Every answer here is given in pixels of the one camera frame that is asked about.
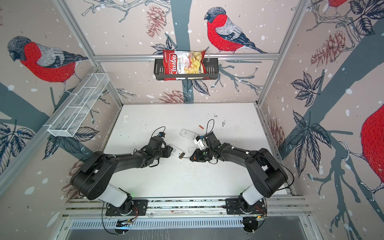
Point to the white remote control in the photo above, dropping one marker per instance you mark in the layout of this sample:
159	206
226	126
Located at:
188	134

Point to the aluminium mounting rail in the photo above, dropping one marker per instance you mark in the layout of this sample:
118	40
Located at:
278	205

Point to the white air conditioner remote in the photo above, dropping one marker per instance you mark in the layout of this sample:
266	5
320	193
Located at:
177	152

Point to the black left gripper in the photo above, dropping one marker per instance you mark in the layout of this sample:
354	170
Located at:
168	151

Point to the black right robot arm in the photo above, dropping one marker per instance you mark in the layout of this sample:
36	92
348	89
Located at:
266	173

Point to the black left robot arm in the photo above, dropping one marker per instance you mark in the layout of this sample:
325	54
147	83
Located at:
92	180

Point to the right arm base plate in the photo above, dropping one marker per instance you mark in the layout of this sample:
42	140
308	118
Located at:
241	207

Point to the black wire basket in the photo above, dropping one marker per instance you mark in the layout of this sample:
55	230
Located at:
207	69

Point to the red cassava chips bag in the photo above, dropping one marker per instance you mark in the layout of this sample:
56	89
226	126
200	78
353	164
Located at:
183	62

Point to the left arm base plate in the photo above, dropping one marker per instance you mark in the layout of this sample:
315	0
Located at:
129	208

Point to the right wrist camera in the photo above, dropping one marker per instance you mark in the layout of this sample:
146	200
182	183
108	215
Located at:
200	141

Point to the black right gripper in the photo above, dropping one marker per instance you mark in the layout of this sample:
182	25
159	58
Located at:
196	159

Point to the white mesh wall shelf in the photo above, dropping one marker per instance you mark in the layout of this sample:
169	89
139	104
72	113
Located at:
71	118

